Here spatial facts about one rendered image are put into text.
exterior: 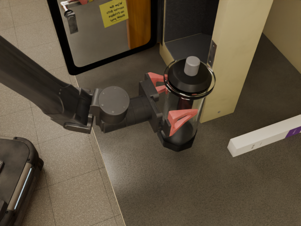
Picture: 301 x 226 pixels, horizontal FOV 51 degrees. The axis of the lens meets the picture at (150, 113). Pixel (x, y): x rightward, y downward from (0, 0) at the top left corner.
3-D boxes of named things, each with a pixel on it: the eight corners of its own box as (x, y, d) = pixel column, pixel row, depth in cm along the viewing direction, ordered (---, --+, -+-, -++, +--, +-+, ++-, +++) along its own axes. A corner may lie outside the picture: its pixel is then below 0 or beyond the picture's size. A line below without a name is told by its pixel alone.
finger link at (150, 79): (177, 64, 72) (138, 74, 69) (191, 86, 68) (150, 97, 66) (173, 84, 77) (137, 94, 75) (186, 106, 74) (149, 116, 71)
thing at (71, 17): (79, 32, 84) (75, 14, 80) (70, 35, 83) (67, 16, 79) (76, 28, 85) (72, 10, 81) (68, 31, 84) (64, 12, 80)
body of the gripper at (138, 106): (147, 78, 69) (114, 86, 67) (165, 113, 63) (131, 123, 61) (145, 97, 74) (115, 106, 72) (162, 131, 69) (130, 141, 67)
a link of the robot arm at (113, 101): (72, 92, 68) (63, 129, 65) (69, 67, 58) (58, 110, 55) (127, 102, 70) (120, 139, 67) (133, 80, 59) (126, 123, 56)
